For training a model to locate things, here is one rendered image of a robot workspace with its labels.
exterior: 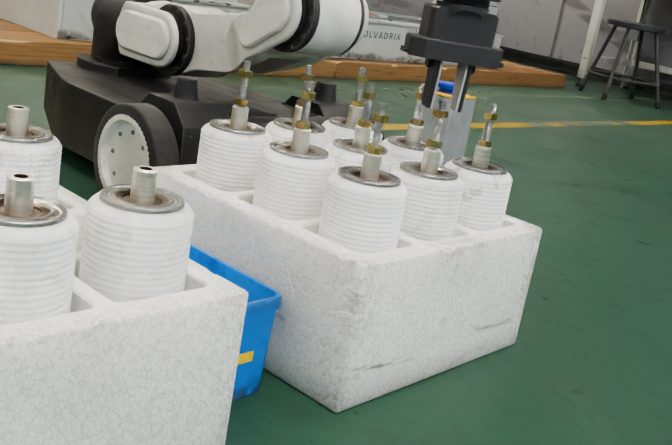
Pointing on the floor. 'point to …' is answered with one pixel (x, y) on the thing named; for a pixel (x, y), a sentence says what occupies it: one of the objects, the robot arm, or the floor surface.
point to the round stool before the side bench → (635, 62)
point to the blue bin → (252, 355)
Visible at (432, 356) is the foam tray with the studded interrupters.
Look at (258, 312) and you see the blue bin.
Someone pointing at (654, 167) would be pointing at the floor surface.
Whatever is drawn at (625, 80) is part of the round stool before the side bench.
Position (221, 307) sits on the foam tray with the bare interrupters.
